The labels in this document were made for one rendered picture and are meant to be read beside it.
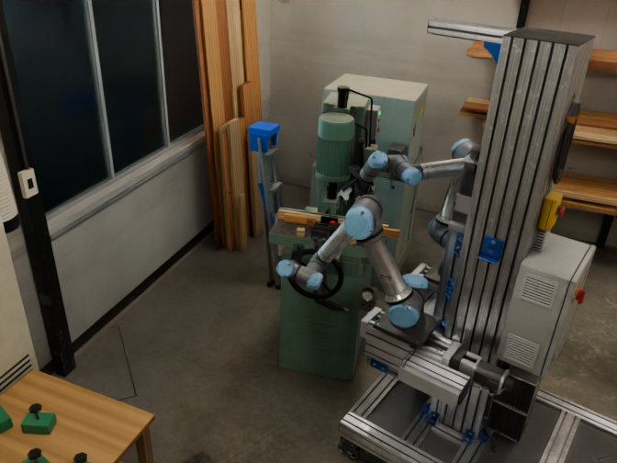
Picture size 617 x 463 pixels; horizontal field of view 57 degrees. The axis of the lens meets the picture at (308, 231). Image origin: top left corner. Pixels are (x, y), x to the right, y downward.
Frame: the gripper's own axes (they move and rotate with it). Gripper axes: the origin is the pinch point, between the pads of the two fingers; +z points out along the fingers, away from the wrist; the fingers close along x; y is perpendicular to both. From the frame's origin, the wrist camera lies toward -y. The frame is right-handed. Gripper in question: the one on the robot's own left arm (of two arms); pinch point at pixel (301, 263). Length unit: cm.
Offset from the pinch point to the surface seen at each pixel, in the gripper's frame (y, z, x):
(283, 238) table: -10.1, 21.4, -15.5
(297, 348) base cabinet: 52, 57, -6
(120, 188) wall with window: -25, 54, -129
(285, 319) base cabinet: 35, 47, -14
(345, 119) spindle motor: -71, 3, 11
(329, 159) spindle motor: -52, 6, 5
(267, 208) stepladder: -28, 103, -48
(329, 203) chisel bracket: -31.3, 22.4, 5.6
